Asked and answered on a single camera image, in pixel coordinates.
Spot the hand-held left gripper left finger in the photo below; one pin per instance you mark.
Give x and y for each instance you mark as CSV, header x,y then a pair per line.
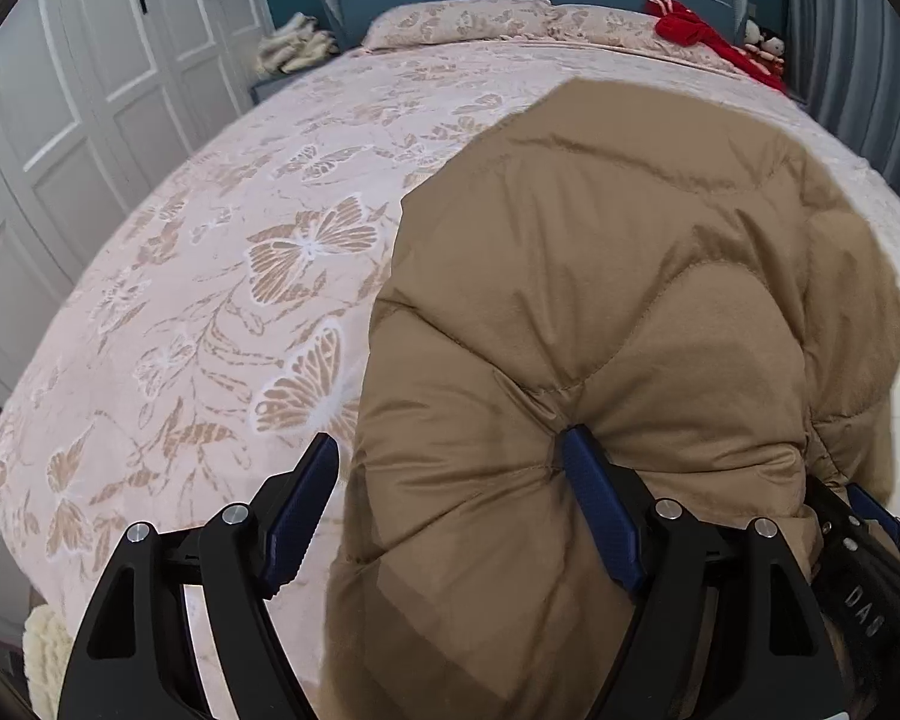
x,y
300,517

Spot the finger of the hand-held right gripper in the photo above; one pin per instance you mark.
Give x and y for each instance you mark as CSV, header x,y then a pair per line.
x,y
881,514

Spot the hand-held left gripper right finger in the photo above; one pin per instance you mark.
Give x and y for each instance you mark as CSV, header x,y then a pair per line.
x,y
600,510

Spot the tan down jacket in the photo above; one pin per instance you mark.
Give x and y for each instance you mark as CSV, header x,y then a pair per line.
x,y
607,300

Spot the pink butterfly-patterned bedspread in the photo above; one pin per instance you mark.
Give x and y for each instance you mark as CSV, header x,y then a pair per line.
x,y
232,240

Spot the cream fluffy cushion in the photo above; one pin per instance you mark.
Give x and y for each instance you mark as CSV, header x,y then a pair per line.
x,y
45,652

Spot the cream knitted cloth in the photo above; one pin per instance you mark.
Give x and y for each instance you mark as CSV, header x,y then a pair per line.
x,y
296,45

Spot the grey-blue curtain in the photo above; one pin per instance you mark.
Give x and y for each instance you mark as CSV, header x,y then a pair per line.
x,y
862,37

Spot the small plush toys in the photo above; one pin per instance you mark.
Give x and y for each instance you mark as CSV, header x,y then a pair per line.
x,y
766,45

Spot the red garment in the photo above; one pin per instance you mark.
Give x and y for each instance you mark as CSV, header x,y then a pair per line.
x,y
690,26

